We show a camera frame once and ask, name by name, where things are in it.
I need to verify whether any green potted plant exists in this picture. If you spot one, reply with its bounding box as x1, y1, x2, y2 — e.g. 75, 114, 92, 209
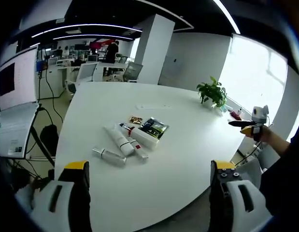
196, 76, 228, 109

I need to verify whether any white skincare bottle red pump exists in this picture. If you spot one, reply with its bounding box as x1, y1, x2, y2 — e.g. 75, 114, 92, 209
118, 122, 162, 150

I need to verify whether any white board on stand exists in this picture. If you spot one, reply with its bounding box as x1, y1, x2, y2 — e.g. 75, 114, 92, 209
0, 102, 41, 160

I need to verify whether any white office chair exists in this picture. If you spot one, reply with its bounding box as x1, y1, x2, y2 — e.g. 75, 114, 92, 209
75, 62, 100, 83

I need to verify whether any white office desk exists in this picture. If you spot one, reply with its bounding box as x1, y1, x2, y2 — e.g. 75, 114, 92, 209
40, 64, 79, 99

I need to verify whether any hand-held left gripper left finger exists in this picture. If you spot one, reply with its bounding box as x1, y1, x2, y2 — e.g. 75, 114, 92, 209
32, 160, 93, 232

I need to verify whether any grey mesh office chair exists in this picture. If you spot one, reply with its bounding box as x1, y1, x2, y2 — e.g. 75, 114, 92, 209
123, 62, 143, 83

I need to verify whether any black hanging cable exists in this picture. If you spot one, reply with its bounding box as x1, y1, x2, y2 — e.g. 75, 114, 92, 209
38, 70, 65, 126

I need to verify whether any white skincare tube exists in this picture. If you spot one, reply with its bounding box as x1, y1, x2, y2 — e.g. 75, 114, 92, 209
103, 125, 136, 156

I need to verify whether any linear ceiling light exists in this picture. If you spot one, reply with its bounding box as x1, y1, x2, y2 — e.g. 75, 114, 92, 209
31, 23, 143, 39

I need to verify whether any silver capped skincare bottle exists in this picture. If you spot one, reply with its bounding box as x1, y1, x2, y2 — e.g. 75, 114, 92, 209
91, 145, 128, 168

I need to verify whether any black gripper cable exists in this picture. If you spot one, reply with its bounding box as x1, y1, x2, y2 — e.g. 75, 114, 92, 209
237, 141, 263, 166

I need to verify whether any large display screen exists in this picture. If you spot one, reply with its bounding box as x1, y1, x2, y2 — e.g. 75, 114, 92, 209
0, 45, 39, 112

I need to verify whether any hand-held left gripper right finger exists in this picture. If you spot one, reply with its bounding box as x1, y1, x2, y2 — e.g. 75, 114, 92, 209
208, 159, 273, 232

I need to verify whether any black stand leg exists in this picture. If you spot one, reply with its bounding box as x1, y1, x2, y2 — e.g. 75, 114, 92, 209
30, 103, 56, 167

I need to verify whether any person's right hand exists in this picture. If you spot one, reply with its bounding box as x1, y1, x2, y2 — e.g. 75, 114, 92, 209
259, 125, 273, 145

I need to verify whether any white skincare bottle red label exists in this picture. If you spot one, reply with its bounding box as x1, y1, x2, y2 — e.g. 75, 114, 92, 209
127, 137, 149, 162

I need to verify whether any black backpack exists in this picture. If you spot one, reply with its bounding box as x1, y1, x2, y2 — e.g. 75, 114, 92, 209
40, 125, 59, 156

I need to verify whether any dark green skincare sachet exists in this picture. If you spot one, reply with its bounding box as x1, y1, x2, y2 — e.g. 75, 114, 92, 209
139, 116, 170, 140

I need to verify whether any white table cable cover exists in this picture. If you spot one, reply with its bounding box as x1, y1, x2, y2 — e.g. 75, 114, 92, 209
135, 103, 171, 110

